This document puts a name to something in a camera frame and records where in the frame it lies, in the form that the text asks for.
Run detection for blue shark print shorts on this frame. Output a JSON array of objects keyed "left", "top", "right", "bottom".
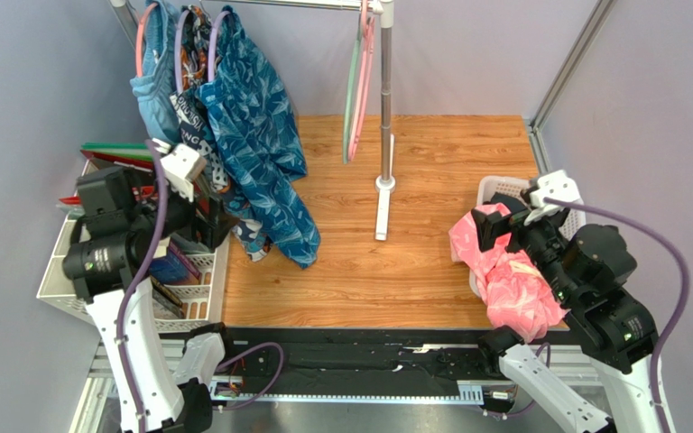
[{"left": 196, "top": 5, "right": 320, "bottom": 269}]

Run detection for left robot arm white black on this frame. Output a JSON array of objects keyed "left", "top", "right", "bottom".
[{"left": 61, "top": 166, "right": 226, "bottom": 432}]

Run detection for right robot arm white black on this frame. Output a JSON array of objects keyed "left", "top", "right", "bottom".
[{"left": 471, "top": 209, "right": 674, "bottom": 432}]

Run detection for pink shorts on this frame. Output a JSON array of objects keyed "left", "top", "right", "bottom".
[{"left": 448, "top": 214, "right": 566, "bottom": 343}]

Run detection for patterned navy orange shorts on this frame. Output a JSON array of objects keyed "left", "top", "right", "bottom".
[{"left": 171, "top": 5, "right": 272, "bottom": 262}]

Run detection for light blue shorts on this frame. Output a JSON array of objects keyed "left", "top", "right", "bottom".
[{"left": 130, "top": 1, "right": 180, "bottom": 144}]

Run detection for pink hanger on right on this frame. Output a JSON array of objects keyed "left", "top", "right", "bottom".
[{"left": 348, "top": 1, "right": 375, "bottom": 162}]

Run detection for pink hanger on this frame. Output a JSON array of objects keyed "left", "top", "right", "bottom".
[
  {"left": 348, "top": 1, "right": 375, "bottom": 162},
  {"left": 134, "top": 2, "right": 160, "bottom": 78}
]

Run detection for green hanger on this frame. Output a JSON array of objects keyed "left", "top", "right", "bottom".
[{"left": 342, "top": 21, "right": 363, "bottom": 164}]

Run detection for pink hanger on left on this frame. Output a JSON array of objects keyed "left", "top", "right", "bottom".
[{"left": 134, "top": 2, "right": 160, "bottom": 78}]

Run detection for purple hanger with patterned shorts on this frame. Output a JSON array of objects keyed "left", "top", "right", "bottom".
[{"left": 174, "top": 6, "right": 191, "bottom": 94}]

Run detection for white laundry basket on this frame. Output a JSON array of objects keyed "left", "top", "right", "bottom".
[{"left": 474, "top": 176, "right": 586, "bottom": 305}]

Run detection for books in organizer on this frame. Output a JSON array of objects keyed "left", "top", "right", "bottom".
[{"left": 149, "top": 237, "right": 201, "bottom": 319}]

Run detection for white file organizer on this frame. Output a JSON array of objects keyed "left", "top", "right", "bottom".
[{"left": 36, "top": 159, "right": 230, "bottom": 335}]

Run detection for dark red clip folder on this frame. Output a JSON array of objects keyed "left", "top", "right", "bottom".
[{"left": 80, "top": 150, "right": 154, "bottom": 174}]

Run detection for green folder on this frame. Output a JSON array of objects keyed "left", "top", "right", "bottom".
[{"left": 80, "top": 143, "right": 152, "bottom": 162}]

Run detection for red clip file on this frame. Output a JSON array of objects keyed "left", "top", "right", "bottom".
[{"left": 59, "top": 196, "right": 82, "bottom": 206}]

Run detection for metal clothes rack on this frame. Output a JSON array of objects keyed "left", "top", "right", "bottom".
[{"left": 108, "top": 0, "right": 397, "bottom": 242}]

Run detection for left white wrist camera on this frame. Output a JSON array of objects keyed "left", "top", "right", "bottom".
[{"left": 152, "top": 139, "right": 207, "bottom": 202}]

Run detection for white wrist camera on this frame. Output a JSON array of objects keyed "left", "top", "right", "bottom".
[
  {"left": 521, "top": 170, "right": 581, "bottom": 226},
  {"left": 152, "top": 139, "right": 207, "bottom": 202}
]

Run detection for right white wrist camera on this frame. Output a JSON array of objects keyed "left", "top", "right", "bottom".
[{"left": 521, "top": 170, "right": 581, "bottom": 226}]

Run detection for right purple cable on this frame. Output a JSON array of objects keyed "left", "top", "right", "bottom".
[{"left": 481, "top": 197, "right": 691, "bottom": 433}]

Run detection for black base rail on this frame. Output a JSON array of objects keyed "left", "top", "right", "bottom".
[{"left": 217, "top": 327, "right": 506, "bottom": 398}]

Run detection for aluminium frame post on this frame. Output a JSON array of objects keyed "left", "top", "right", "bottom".
[{"left": 524, "top": 0, "right": 617, "bottom": 174}]

